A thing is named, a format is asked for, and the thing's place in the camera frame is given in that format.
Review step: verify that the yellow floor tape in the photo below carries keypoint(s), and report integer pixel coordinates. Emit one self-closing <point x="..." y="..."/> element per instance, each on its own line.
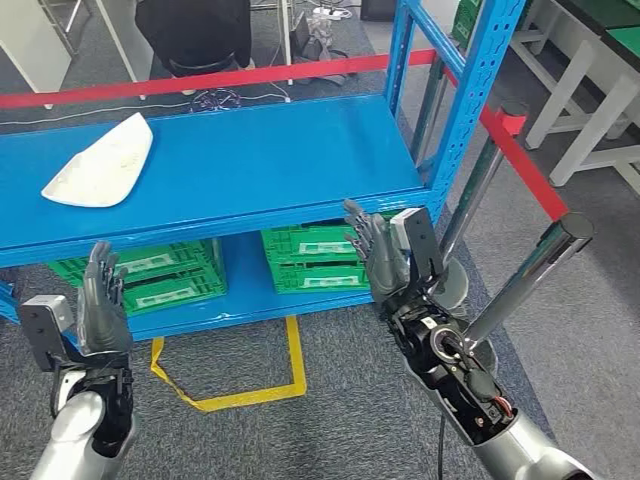
<point x="296" y="358"/>

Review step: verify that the grey backpack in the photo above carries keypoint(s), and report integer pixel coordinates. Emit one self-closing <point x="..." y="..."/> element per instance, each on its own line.
<point x="320" y="50"/>

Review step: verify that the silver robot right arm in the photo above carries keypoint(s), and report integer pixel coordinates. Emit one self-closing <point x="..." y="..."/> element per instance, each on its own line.
<point x="520" y="444"/>

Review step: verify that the red barrier belt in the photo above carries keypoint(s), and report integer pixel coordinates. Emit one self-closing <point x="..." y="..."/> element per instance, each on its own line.
<point x="525" y="166"/>
<point x="200" y="83"/>

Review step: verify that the green plastic crate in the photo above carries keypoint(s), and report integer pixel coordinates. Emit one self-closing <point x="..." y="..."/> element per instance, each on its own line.
<point x="467" y="20"/>
<point x="170" y="285"/>
<point x="310" y="262"/>

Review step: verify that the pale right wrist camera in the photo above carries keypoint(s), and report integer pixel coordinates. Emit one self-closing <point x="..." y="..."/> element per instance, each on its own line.
<point x="423" y="245"/>

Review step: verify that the white workbench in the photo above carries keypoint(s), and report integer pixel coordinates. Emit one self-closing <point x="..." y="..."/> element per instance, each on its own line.
<point x="564" y="93"/>

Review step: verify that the blue metal shelf rack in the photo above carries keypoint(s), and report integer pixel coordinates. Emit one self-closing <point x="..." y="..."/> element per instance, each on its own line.
<point x="250" y="166"/>

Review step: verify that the white plastic shell part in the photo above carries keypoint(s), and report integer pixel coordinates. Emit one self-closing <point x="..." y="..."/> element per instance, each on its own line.
<point x="105" y="166"/>

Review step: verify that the white power strip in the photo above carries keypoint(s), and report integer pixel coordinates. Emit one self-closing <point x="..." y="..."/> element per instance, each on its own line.
<point x="330" y="12"/>

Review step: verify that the black round stool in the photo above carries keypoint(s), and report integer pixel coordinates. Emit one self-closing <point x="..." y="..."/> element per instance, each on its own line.
<point x="200" y="66"/>

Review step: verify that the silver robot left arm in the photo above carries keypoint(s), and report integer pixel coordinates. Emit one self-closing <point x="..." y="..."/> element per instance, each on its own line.
<point x="75" y="424"/>

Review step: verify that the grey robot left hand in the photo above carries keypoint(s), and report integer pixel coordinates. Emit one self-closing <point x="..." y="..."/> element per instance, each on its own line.
<point x="103" y="318"/>

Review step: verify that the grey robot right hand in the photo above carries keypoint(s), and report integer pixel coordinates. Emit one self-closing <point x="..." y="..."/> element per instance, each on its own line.
<point x="383" y="258"/>

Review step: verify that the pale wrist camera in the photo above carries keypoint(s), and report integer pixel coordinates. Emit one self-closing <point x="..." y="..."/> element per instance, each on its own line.
<point x="423" y="245"/>
<point x="42" y="331"/>

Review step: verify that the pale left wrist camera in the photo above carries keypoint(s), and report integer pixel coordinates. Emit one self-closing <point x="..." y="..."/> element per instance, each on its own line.
<point x="42" y="331"/>

